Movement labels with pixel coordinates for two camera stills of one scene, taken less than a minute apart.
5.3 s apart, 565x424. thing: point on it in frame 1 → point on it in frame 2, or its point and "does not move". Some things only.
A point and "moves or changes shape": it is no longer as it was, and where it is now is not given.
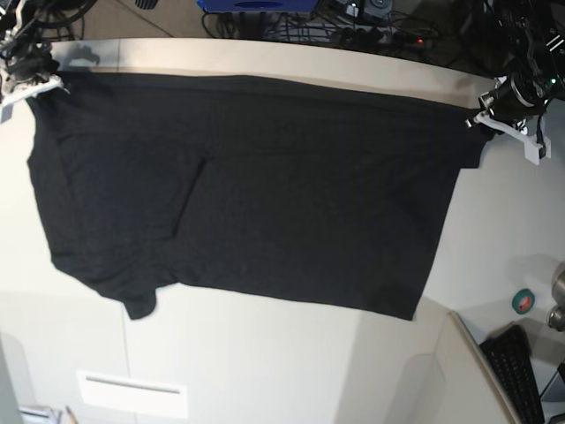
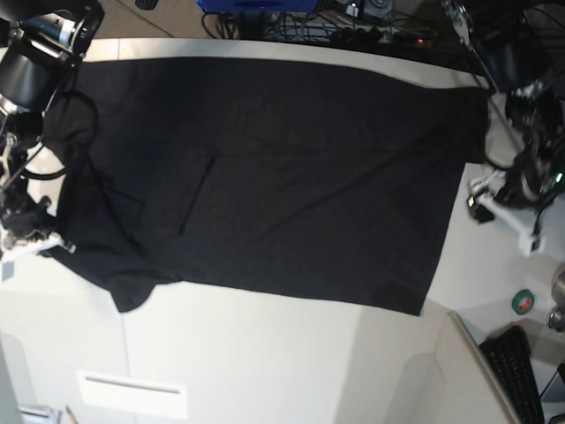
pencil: [71, 415] does not move
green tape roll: [523, 301] does not move
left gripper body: [31, 60] → [22, 221]
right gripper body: [509, 100] → [524, 183]
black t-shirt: [247, 193] moves or changes shape
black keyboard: [508, 352] does not move
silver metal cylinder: [556, 316] does not move
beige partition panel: [470, 389] does not move
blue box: [258, 5] does not move
